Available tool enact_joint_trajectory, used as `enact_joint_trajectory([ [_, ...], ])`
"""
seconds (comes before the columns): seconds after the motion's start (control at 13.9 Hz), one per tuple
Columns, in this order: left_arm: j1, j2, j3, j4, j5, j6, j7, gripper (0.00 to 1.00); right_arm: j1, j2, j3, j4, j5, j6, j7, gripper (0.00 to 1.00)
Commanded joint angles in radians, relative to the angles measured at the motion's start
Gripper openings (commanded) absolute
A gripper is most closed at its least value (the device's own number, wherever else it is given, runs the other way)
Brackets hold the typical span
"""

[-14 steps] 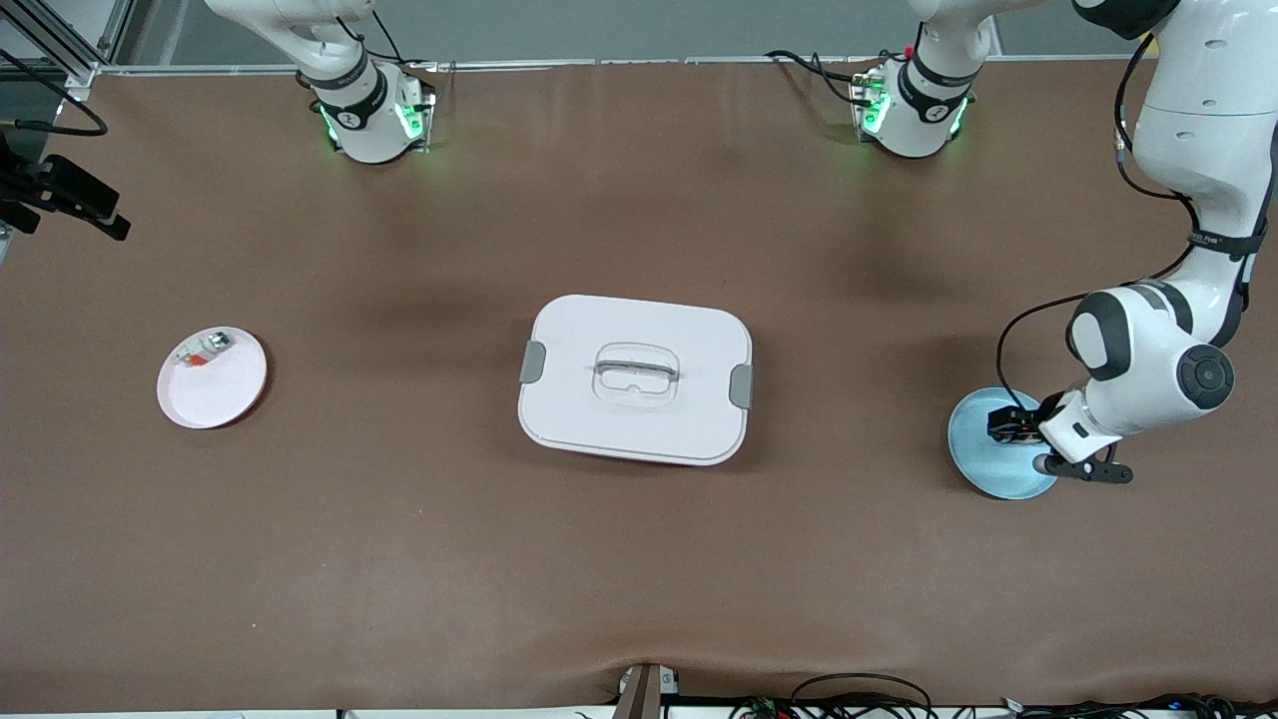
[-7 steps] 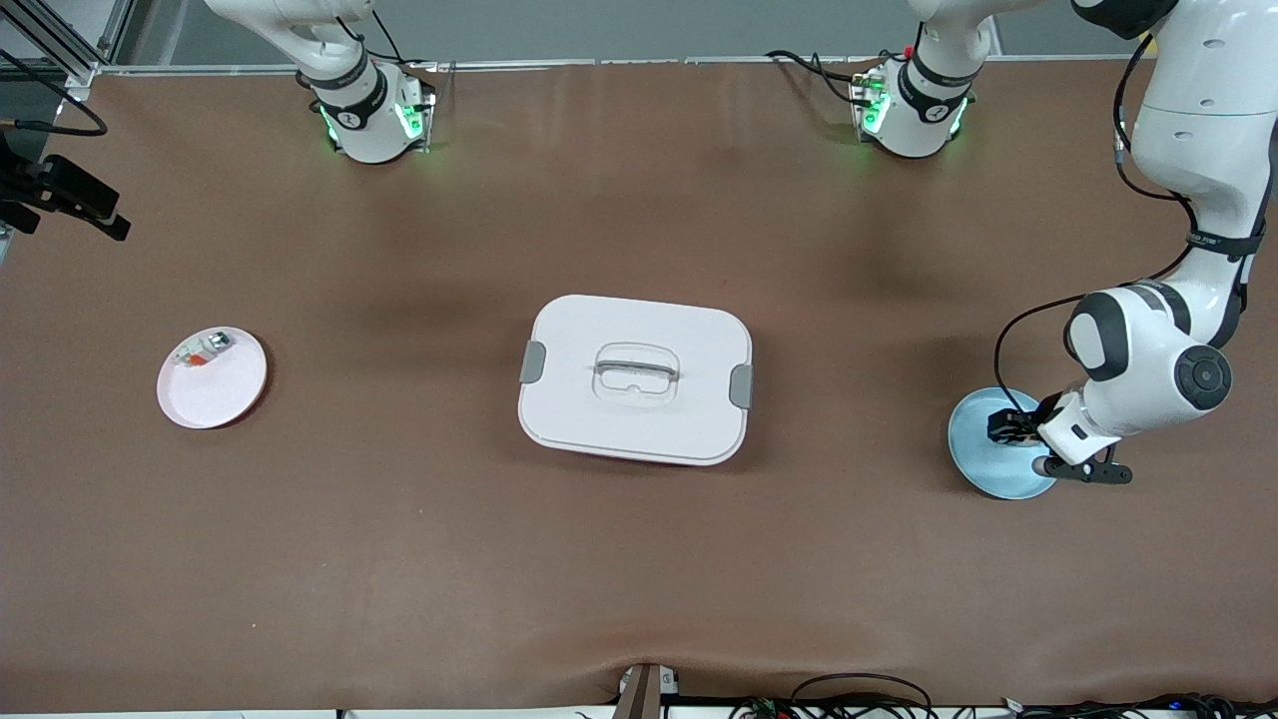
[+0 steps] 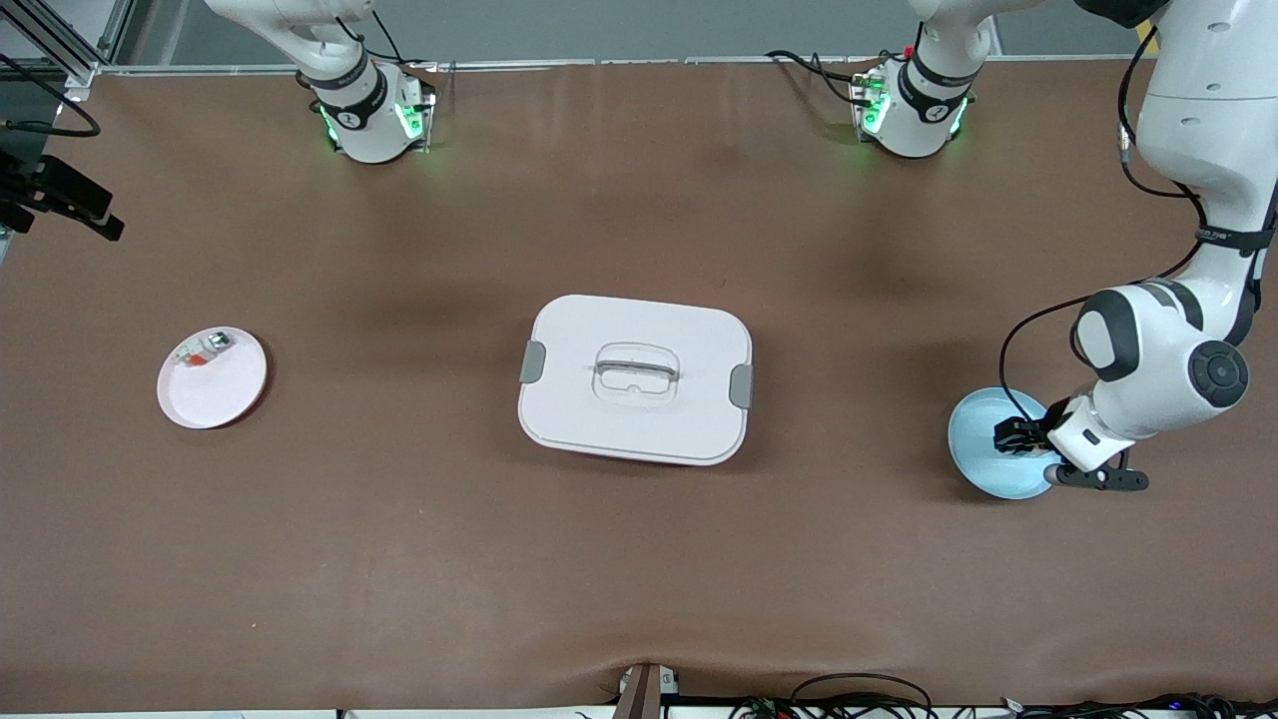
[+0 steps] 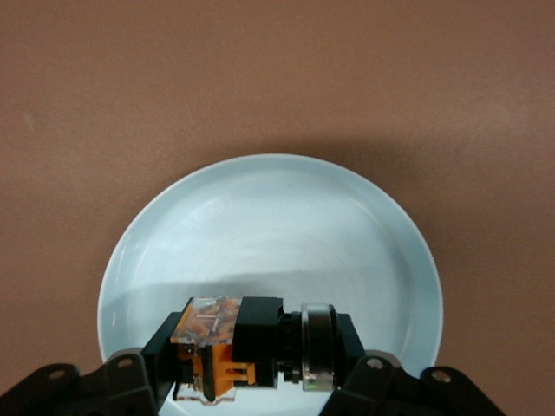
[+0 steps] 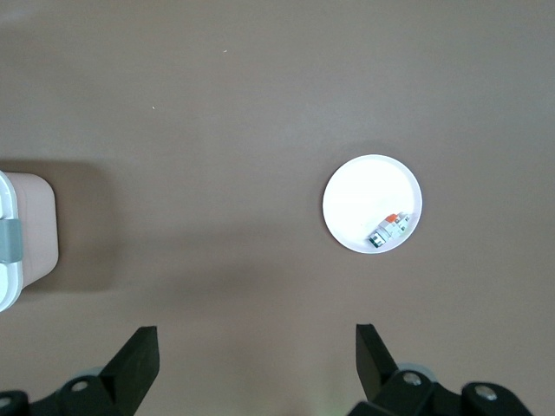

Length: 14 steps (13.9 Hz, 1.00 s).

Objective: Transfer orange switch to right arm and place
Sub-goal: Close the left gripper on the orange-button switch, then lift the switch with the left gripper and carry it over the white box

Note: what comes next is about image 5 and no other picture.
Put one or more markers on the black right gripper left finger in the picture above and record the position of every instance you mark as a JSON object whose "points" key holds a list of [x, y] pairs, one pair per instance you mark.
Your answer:
{"points": [[117, 381]]}

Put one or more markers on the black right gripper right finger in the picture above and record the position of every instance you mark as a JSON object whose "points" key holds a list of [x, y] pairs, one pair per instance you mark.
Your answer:
{"points": [[390, 390]]}

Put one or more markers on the pale round plate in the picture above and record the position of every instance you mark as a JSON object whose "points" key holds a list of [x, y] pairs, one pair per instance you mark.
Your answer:
{"points": [[360, 195]]}

